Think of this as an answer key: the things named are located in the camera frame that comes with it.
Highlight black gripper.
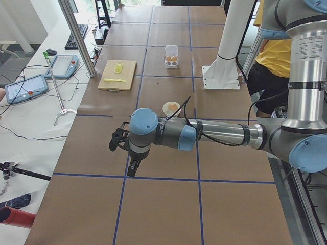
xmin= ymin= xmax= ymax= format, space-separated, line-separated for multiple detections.
xmin=127 ymin=149 xmax=149 ymax=177

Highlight brown egg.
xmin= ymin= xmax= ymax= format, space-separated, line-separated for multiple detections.
xmin=168 ymin=104 xmax=178 ymax=111

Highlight clear plastic egg box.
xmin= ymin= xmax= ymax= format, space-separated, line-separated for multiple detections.
xmin=165 ymin=45 xmax=178 ymax=69

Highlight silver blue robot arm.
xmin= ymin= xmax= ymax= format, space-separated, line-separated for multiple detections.
xmin=127 ymin=1 xmax=326 ymax=177

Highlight black power box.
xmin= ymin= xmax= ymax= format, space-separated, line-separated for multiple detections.
xmin=94 ymin=26 xmax=109 ymax=45

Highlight white bowl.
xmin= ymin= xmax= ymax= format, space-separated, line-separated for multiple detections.
xmin=162 ymin=101 xmax=180 ymax=117

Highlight yellow plastic knife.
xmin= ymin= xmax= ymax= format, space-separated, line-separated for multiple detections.
xmin=103 ymin=78 xmax=127 ymax=82

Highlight wooden cutting board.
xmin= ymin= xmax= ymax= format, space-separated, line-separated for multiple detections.
xmin=98 ymin=60 xmax=136 ymax=91

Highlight yellow lemon slices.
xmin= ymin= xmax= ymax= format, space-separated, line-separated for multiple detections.
xmin=114 ymin=62 xmax=124 ymax=74

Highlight far blue teach pendant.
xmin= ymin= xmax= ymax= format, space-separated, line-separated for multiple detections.
xmin=51 ymin=55 xmax=79 ymax=79

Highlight blue teach pendant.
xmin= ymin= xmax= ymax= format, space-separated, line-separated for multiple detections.
xmin=5 ymin=74 xmax=48 ymax=104
xmin=51 ymin=55 xmax=79 ymax=79

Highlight black tripod clamp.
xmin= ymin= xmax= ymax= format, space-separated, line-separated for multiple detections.
xmin=0 ymin=162 xmax=51 ymax=181

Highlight near blue teach pendant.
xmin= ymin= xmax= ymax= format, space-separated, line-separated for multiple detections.
xmin=5 ymin=74 xmax=48 ymax=104

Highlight red cylinder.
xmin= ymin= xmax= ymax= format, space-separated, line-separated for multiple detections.
xmin=1 ymin=207 xmax=36 ymax=229

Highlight black computer mouse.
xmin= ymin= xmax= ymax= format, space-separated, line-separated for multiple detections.
xmin=46 ymin=49 xmax=57 ymax=56

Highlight person in yellow shirt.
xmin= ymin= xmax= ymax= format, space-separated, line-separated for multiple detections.
xmin=247 ymin=0 xmax=292 ymax=118

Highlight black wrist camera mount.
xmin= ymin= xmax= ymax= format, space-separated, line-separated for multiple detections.
xmin=109 ymin=121 xmax=130 ymax=152

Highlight grabber stick green handle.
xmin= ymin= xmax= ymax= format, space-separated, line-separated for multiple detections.
xmin=43 ymin=51 xmax=77 ymax=126

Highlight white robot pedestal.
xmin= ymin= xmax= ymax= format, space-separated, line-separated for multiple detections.
xmin=202 ymin=0 xmax=256 ymax=90

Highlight aluminium frame post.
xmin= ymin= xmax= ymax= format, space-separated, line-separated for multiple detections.
xmin=58 ymin=0 xmax=97 ymax=78

